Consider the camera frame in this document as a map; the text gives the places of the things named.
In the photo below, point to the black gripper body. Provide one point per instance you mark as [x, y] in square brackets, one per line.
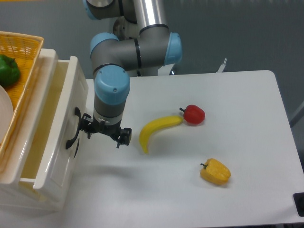
[106, 127]

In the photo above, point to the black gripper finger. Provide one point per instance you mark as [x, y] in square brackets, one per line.
[85, 125]
[124, 137]

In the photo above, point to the white drawer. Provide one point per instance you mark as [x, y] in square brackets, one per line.
[68, 91]
[69, 185]

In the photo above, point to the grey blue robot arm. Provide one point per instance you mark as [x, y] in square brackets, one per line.
[112, 58]

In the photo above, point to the white drawer cabinet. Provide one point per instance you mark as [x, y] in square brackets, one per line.
[13, 192]

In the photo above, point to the yellow banana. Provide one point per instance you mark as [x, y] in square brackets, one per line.
[155, 125]

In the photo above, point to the red bell pepper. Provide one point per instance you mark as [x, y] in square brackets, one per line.
[192, 114]

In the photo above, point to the white plate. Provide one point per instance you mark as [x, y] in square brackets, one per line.
[6, 113]

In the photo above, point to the green bell pepper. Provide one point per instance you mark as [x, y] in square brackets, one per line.
[9, 71]

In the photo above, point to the yellow woven basket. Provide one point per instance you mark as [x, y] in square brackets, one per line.
[25, 49]

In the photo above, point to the yellow bell pepper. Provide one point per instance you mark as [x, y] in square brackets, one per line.
[215, 172]

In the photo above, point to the white clip behind table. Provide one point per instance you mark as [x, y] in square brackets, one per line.
[222, 66]

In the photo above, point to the black corner object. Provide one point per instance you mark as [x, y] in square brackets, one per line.
[299, 203]

